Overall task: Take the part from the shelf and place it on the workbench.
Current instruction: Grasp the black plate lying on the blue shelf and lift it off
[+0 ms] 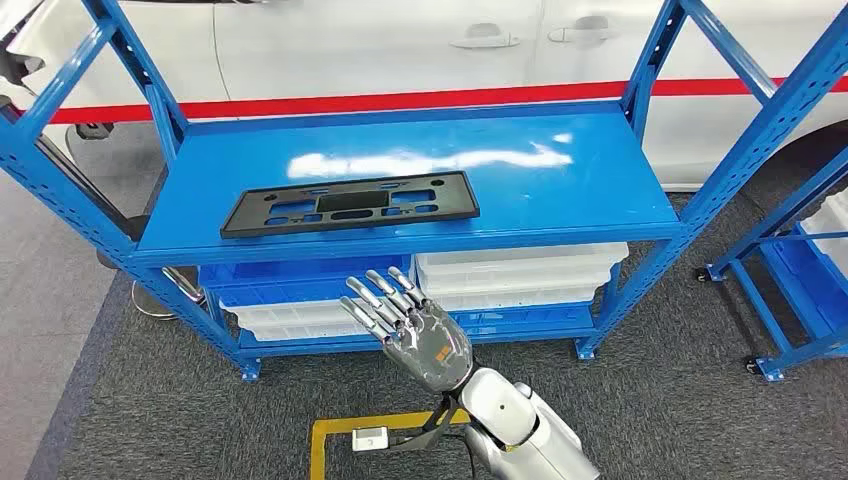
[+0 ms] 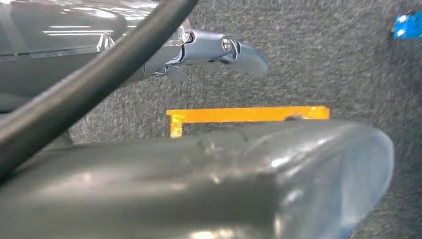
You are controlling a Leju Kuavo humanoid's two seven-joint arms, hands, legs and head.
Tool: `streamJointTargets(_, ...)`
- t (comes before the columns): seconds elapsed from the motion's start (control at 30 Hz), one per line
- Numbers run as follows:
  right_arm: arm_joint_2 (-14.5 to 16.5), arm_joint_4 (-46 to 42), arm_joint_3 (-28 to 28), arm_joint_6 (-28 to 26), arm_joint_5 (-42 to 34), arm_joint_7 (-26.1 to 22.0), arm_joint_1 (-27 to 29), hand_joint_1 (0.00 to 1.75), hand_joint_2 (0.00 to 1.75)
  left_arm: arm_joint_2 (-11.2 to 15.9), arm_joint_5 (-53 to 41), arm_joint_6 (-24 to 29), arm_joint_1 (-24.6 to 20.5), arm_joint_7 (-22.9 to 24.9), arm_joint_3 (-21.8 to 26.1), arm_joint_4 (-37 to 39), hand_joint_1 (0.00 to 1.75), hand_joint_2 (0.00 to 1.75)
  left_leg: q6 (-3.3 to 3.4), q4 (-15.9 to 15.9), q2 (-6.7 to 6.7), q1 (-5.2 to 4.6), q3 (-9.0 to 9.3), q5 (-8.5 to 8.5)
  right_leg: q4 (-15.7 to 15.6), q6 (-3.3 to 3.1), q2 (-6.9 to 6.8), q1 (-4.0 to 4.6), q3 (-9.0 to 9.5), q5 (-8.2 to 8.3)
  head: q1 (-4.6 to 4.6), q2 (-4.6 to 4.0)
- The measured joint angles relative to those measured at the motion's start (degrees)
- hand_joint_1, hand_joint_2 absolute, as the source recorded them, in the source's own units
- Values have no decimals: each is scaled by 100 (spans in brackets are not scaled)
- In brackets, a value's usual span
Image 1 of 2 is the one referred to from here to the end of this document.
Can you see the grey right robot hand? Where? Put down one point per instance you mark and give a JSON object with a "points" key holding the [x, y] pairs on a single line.
{"points": [[424, 344]]}

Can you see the black plastic panel part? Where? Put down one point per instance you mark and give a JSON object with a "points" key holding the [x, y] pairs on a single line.
{"points": [[457, 199]]}

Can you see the blue metal shelf rack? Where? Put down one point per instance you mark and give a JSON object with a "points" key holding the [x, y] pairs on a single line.
{"points": [[795, 358], [563, 192]]}

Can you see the white plastic bin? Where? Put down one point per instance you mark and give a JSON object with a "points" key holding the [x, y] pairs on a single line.
{"points": [[517, 272], [291, 318], [836, 225]]}

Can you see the chrome round stand base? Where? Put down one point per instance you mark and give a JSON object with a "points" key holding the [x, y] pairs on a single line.
{"points": [[149, 301]]}

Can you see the white car with red stripe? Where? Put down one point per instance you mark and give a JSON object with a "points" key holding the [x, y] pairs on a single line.
{"points": [[397, 40]]}

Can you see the black stand with round base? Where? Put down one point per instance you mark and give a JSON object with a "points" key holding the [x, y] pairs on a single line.
{"points": [[138, 228]]}

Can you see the black right camera bracket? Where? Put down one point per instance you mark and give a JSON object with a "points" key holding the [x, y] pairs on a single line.
{"points": [[437, 424]]}

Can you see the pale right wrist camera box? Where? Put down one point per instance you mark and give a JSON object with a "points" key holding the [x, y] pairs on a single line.
{"points": [[370, 439]]}

